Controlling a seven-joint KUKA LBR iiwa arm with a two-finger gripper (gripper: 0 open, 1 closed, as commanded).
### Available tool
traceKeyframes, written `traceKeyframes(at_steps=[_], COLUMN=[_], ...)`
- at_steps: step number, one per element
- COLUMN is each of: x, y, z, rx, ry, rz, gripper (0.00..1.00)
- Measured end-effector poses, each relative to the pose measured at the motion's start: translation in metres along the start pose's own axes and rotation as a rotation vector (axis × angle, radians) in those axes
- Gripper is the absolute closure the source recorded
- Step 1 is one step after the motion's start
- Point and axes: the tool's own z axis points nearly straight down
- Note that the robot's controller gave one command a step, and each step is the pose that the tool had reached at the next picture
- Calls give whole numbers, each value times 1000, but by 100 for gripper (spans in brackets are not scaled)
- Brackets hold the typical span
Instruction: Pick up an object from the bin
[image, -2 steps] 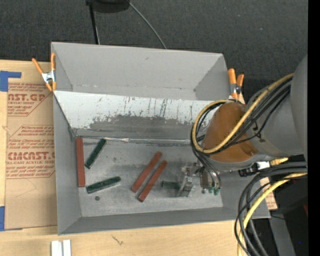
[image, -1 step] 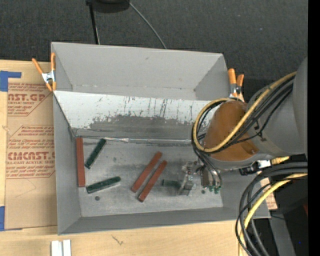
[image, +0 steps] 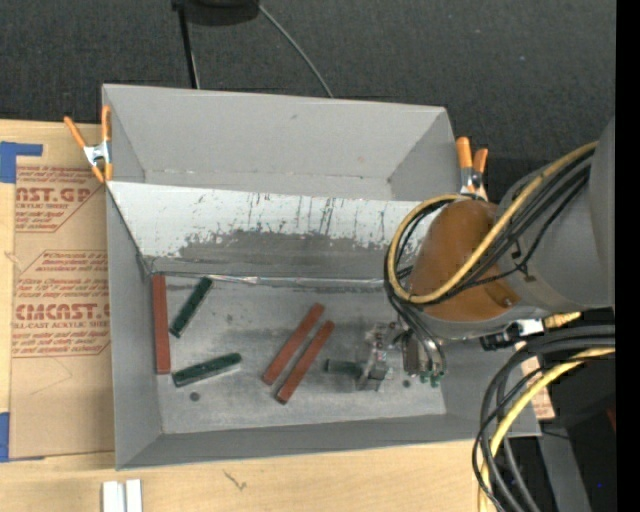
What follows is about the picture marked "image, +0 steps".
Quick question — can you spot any grey metal bin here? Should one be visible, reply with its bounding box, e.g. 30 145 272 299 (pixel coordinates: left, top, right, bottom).
101 83 543 472

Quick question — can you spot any brown cardboard board, red print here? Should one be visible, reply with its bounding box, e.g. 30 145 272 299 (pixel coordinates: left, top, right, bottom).
0 118 118 462

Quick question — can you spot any black cylinder on white bracket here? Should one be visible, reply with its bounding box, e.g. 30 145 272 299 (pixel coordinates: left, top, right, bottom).
479 317 547 351

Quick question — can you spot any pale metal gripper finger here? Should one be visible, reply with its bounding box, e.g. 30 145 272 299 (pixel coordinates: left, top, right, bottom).
365 322 399 362
354 360 394 393

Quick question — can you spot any red-brown flat block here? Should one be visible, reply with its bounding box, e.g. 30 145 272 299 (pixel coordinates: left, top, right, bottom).
261 302 326 387
275 319 337 406
151 273 173 376

